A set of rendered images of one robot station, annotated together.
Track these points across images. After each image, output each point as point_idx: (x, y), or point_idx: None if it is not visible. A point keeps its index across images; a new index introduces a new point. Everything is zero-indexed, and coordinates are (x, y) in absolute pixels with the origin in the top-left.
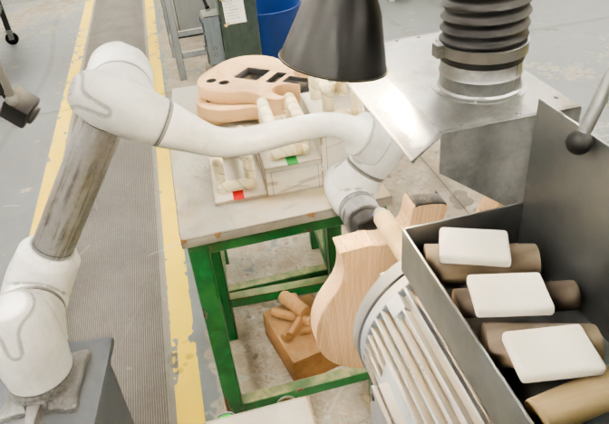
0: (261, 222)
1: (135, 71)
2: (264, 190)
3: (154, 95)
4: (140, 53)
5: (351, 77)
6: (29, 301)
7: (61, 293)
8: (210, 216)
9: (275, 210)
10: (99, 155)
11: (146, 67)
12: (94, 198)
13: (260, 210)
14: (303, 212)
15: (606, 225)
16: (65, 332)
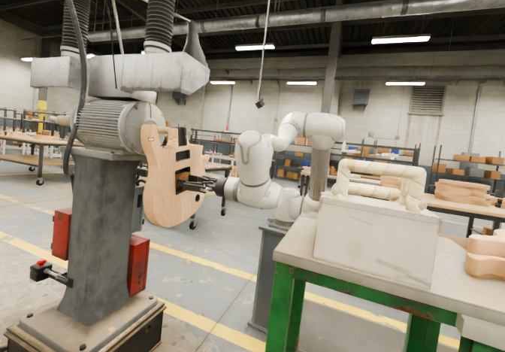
0: (297, 220)
1: (301, 114)
2: None
3: (287, 119)
4: (325, 116)
5: None
6: (288, 189)
7: (303, 207)
8: (317, 216)
9: (304, 224)
10: (311, 155)
11: (312, 118)
12: (314, 177)
13: (309, 223)
14: (293, 227)
15: (112, 71)
16: (288, 211)
